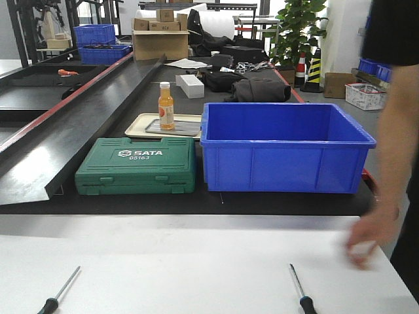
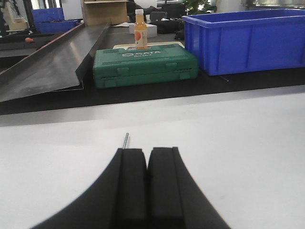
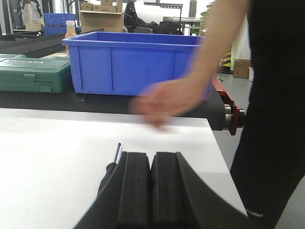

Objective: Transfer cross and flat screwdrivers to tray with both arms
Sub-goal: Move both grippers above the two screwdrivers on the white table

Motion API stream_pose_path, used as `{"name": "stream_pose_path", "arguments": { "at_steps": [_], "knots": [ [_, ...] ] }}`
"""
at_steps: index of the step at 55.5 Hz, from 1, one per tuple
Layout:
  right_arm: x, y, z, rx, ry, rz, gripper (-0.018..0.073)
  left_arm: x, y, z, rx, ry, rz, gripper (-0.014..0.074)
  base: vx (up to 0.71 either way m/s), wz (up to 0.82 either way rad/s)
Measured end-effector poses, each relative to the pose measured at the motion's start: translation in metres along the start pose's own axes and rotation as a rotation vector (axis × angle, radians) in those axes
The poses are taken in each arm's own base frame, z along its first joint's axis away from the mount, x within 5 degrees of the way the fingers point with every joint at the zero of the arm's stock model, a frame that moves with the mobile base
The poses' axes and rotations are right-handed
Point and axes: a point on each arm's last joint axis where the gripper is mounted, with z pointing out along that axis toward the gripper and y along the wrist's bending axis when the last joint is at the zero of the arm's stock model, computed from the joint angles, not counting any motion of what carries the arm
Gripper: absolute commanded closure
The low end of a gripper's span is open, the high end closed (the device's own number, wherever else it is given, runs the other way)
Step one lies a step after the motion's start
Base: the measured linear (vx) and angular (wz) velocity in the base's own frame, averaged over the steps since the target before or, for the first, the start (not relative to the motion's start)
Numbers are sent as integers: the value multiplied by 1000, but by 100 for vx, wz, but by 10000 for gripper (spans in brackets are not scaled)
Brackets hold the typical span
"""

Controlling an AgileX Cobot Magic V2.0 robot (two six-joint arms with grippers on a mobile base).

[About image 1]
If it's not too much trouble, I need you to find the orange handled tool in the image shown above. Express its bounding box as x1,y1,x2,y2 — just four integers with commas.
58,69,79,77

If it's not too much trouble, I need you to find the green black screwdriver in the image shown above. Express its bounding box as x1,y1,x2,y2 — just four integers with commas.
289,264,317,314
38,266,81,314

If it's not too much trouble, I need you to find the white rectangular box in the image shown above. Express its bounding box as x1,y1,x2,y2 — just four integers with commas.
175,75,204,99

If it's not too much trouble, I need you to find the black metal angled rail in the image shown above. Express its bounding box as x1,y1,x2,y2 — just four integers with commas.
1,54,166,205

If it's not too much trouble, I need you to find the blue crate upper stacked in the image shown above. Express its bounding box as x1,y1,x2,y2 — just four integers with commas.
73,24,116,46

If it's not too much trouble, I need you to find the brown cardboard box floor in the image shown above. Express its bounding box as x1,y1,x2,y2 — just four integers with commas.
323,73,357,99

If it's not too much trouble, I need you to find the black bag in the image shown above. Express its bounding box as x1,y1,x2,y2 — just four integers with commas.
199,68,246,92

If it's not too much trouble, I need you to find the beige plastic tray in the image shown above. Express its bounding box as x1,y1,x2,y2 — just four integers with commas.
125,113,201,141

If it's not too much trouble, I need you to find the yellow black traffic cone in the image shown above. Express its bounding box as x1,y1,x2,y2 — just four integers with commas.
300,48,323,93

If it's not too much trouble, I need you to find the blue crate lower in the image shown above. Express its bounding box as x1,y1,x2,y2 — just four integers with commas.
78,45,132,65

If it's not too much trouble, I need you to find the large cardboard box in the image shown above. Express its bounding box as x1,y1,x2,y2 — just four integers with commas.
132,31,189,61

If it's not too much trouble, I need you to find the green SATA tool case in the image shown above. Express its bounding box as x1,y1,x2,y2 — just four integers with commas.
75,137,196,196

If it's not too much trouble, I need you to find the large blue plastic bin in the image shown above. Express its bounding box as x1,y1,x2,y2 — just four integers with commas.
200,103,376,194

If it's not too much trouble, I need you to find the person's forearm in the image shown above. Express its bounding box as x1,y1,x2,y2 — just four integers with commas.
377,65,418,215

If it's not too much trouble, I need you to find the person's blurred hand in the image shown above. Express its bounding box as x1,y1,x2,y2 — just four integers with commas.
345,199,399,269

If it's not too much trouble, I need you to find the white printed basket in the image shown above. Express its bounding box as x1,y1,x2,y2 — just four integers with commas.
345,83,387,111

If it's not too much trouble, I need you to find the dark grey folded cloth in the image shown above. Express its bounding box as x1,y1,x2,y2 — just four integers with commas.
225,78,291,103

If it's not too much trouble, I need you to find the green potted plant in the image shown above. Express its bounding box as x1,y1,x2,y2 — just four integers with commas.
268,0,328,67

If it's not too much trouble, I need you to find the red white traffic cone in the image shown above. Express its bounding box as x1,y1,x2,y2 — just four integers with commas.
294,52,306,88

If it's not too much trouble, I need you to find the person in black shirt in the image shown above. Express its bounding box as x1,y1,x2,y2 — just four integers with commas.
361,1,418,298

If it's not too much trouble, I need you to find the orange juice bottle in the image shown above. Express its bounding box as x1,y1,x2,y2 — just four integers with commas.
158,81,175,130

